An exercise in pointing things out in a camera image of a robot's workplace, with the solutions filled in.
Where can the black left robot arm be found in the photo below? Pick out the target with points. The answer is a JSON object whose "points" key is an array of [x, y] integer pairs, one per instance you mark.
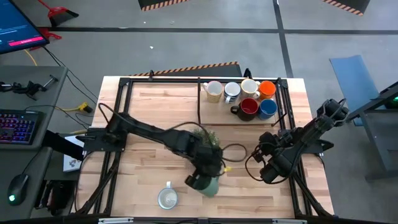
{"points": [[149, 132]]}

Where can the red white patterned mug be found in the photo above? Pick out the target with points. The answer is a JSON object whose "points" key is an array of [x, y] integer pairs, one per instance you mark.
{"points": [[168, 198]]}

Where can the computer monitor blue screen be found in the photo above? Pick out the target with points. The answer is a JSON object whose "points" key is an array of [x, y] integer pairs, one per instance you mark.
{"points": [[18, 25]]}

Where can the orange mug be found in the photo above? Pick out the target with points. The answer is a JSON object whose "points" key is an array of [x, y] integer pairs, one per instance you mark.
{"points": [[267, 89]]}

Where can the green mug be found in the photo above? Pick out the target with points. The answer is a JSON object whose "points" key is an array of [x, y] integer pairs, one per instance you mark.
{"points": [[211, 188]]}

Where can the black clamp tool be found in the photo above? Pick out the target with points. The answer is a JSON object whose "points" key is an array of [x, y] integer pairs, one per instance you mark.
{"points": [[29, 88]]}

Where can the black backlit keyboard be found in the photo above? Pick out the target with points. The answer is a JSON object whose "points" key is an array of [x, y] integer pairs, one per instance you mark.
{"points": [[18, 126]]}

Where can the wooden shelf with black frame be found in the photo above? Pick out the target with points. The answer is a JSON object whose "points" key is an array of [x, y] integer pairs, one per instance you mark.
{"points": [[214, 115]]}

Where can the blue glazed mug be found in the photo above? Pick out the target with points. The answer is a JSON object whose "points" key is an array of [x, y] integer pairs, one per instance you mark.
{"points": [[267, 109]]}

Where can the grey desk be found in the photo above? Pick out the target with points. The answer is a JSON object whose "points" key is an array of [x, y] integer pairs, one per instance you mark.
{"points": [[18, 161]]}

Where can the black arched clamp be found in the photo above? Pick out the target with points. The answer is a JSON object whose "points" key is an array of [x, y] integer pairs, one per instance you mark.
{"points": [[247, 72], [151, 74]]}

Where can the silver metal bracket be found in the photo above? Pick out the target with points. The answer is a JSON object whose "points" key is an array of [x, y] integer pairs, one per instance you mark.
{"points": [[289, 221], [115, 221]]}

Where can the black aluminium rig frame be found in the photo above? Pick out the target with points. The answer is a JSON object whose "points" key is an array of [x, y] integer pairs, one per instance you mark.
{"points": [[124, 81]]}

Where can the black bag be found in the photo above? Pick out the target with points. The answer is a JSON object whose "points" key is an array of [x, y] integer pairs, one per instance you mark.
{"points": [[56, 196]]}

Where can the black mug red inside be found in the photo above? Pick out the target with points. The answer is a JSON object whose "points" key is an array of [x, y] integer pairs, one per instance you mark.
{"points": [[248, 107]]}

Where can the yellow patterned mug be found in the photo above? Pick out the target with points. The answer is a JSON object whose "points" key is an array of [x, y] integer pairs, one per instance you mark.
{"points": [[214, 90]]}

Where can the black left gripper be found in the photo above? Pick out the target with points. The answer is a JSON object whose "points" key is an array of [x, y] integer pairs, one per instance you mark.
{"points": [[208, 161]]}

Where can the grey side table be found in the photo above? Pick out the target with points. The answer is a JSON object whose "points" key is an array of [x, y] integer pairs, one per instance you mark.
{"points": [[376, 130]]}

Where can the blue floor mat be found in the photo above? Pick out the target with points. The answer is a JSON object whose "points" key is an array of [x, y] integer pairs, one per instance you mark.
{"points": [[354, 84]]}

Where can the black computer mouse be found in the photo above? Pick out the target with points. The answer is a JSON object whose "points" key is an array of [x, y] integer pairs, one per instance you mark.
{"points": [[18, 189]]}

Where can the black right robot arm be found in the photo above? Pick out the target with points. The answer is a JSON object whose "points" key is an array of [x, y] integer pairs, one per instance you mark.
{"points": [[311, 130]]}

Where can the white printed box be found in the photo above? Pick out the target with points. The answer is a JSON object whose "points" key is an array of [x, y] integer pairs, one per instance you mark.
{"points": [[73, 161]]}

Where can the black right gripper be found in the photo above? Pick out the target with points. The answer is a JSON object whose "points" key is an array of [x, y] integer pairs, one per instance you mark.
{"points": [[278, 165]]}

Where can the hazard striped black floor mat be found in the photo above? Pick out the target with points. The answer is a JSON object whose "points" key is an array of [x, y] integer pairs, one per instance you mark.
{"points": [[217, 71], [155, 3], [351, 3]]}

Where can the green plant in striped pot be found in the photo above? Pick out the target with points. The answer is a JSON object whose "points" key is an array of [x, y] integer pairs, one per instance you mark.
{"points": [[211, 137]]}

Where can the brown leaf patterned mug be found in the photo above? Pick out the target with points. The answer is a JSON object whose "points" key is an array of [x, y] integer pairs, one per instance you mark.
{"points": [[249, 87]]}

